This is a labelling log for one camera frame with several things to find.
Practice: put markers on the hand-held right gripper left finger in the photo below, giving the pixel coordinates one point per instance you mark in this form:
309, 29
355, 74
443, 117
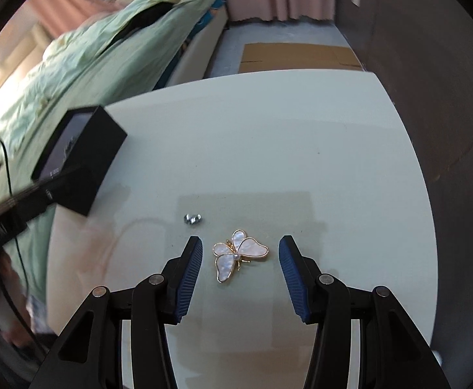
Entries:
189, 279

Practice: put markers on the green blanket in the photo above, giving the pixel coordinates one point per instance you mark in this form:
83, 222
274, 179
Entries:
98, 56

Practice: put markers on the black jewelry box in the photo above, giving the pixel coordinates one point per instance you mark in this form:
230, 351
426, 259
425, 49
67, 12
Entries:
98, 158

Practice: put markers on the small silver stud earring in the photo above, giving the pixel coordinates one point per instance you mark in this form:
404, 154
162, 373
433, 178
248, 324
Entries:
193, 219

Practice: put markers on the blue patterned bed sheet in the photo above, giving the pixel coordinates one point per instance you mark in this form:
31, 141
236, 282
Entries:
210, 16

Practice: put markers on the white bed mattress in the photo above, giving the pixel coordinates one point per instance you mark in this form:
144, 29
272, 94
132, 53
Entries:
198, 58

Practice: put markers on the white butterfly brooch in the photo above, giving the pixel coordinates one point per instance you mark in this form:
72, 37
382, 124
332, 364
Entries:
252, 251

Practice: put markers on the person's left hand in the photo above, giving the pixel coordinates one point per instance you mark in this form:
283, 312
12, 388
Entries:
11, 269

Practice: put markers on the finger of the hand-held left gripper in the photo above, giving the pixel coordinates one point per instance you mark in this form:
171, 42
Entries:
46, 194

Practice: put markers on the flat cardboard sheet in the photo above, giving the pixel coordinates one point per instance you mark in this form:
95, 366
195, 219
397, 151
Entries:
297, 58

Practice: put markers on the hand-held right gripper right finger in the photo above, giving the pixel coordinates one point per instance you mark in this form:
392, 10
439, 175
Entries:
293, 279

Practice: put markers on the dark cloth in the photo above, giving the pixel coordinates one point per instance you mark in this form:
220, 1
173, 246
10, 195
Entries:
151, 16

